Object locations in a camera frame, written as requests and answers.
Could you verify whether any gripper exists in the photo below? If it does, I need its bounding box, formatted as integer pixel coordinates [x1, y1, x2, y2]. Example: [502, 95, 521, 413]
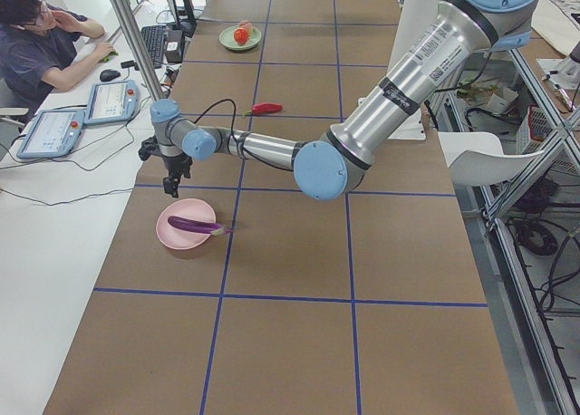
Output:
[162, 154, 192, 198]

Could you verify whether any purple eggplant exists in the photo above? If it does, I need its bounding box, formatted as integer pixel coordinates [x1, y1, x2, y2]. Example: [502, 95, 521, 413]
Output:
[168, 216, 234, 236]

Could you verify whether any red chili pepper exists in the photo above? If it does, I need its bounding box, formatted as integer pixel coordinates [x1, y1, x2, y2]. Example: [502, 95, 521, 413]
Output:
[243, 102, 284, 117]

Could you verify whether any red apple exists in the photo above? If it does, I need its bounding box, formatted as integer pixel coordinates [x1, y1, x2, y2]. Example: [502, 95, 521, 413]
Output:
[233, 28, 250, 45]

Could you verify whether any peach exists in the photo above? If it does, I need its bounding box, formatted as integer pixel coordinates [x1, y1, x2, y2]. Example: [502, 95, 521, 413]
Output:
[238, 20, 253, 35]

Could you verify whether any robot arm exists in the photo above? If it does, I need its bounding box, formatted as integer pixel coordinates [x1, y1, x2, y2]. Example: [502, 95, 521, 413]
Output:
[139, 0, 538, 200]

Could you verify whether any pink plate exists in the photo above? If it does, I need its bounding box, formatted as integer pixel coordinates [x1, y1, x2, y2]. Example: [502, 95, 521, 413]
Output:
[156, 198, 216, 250]

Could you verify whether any far teach pendant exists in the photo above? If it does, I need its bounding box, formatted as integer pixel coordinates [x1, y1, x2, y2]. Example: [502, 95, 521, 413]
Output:
[84, 80, 140, 125]

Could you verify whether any teach pendant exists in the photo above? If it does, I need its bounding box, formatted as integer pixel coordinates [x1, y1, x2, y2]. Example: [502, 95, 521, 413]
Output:
[84, 80, 140, 125]
[17, 109, 85, 159]

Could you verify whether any black computer mouse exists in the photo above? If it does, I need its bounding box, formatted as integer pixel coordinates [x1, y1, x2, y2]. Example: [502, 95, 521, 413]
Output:
[100, 69, 121, 82]

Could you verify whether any near teach pendant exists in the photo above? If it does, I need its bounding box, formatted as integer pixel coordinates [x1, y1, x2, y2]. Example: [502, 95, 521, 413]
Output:
[17, 109, 85, 159]

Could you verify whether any brown paper table cover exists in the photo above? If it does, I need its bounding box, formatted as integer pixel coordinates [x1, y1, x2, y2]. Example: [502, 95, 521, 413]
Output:
[45, 0, 518, 414]

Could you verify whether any black keyboard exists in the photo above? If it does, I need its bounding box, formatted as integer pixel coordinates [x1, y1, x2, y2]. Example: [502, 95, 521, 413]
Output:
[140, 25, 166, 69]

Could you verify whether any green plate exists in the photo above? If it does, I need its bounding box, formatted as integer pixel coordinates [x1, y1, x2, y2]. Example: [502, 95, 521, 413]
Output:
[218, 26, 262, 52]

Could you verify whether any seated person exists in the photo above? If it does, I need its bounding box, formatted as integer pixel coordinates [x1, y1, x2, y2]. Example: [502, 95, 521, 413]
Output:
[1, 0, 114, 116]

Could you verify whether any white chair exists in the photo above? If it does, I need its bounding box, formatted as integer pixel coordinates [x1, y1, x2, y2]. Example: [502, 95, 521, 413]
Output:
[438, 131, 544, 187]

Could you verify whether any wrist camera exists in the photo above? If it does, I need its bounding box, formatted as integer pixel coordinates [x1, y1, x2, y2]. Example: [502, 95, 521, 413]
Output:
[138, 136, 161, 161]

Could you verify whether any aluminium frame post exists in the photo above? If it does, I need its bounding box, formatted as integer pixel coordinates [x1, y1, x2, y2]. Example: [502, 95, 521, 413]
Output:
[110, 0, 164, 101]

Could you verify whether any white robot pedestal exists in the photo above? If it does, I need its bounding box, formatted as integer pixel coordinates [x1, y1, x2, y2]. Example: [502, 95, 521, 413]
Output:
[387, 0, 440, 140]

